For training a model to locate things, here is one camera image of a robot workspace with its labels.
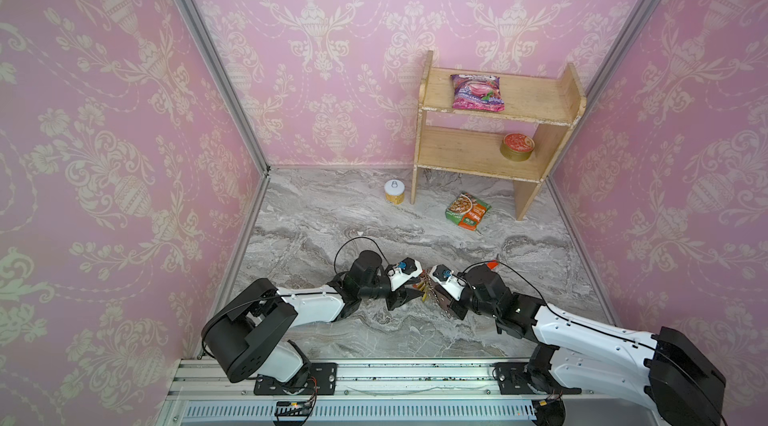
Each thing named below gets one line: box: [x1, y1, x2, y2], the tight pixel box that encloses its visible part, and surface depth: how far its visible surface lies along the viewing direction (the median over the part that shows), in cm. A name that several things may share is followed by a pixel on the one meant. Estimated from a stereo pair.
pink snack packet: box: [451, 74, 505, 112], surface depth 76 cm
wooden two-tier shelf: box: [410, 50, 587, 220], surface depth 87 cm
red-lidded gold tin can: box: [500, 133, 535, 162], surface depth 96 cm
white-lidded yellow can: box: [384, 179, 405, 205], surface depth 110 cm
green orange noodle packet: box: [445, 192, 492, 231], surface depth 108 cm
